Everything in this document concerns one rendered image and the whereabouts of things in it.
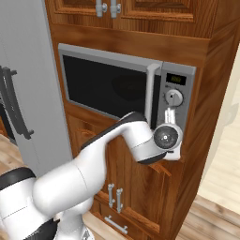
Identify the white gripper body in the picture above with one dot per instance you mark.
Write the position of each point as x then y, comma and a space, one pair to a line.
169, 116

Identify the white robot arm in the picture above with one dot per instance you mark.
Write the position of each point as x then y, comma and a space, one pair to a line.
65, 184

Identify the dark glass microwave door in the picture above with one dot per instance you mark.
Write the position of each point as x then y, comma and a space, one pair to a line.
103, 84

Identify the tall wooden cabinet housing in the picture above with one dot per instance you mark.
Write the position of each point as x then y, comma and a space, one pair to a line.
200, 118

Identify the silver microwave oven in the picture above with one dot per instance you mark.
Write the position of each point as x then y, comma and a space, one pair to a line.
176, 90

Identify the wooden cupboard door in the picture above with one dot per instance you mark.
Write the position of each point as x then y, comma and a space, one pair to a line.
159, 7
78, 6
146, 193
115, 165

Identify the grey fridge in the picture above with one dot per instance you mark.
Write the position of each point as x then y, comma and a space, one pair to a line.
31, 93

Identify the wooden drawer front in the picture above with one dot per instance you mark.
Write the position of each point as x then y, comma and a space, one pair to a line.
140, 229

